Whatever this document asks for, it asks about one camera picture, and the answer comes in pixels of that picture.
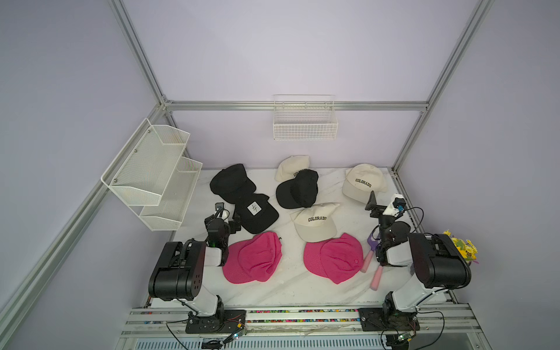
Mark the black cap with white patch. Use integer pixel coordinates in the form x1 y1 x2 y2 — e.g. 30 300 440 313
234 193 279 234

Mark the plain black cap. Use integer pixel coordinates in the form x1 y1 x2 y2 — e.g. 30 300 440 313
209 163 256 204
276 169 319 209

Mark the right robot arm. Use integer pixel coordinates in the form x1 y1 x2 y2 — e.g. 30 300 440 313
361 191 472 319

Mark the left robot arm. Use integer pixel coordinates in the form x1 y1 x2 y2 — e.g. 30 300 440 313
148 203 241 316

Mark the cream Colorado cap back right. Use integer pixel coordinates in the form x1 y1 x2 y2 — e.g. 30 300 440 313
342 163 388 204

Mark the cream colorado cap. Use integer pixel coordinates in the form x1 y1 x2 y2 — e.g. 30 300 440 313
342 163 388 204
290 203 340 243

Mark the purple pink garden fork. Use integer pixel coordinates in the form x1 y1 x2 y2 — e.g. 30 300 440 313
360 232 379 273

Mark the left magenta cap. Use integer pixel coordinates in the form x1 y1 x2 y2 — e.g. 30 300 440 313
223 232 282 284

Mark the magenta cap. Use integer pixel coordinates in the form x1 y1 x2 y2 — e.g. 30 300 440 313
223 232 282 284
303 233 364 284

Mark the cream Colorado cap front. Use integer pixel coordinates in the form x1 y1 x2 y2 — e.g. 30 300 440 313
290 203 340 243

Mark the right magenta cap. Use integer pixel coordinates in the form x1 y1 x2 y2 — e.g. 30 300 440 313
303 233 364 284

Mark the cream cap back middle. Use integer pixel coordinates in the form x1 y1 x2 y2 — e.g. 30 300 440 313
275 155 311 183

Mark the white two-tier mesh shelf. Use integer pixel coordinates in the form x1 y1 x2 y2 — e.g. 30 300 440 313
101 119 203 231

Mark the sunflower bouquet in pot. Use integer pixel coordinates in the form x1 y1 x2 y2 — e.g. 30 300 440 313
443 230 478 263

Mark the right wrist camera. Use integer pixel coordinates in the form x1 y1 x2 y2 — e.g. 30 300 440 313
385 194 407 219

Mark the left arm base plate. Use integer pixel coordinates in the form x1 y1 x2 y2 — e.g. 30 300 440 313
185 309 246 334

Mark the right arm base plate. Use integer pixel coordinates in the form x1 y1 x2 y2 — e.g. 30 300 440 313
358 308 420 332

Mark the aluminium cage frame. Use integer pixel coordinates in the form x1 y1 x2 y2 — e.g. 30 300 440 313
0 0 497 338

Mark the white wire wall basket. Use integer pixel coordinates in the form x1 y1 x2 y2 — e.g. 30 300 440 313
273 94 338 141

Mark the aluminium front rail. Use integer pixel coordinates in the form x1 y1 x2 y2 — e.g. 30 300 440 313
116 303 491 349

